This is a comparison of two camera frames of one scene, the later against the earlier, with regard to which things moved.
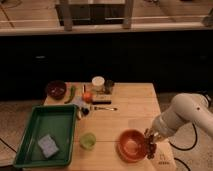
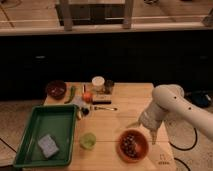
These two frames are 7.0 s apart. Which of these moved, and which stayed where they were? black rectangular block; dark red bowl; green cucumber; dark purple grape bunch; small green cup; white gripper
Moved: white gripper; dark purple grape bunch
Stayed: black rectangular block; green cucumber; dark red bowl; small green cup
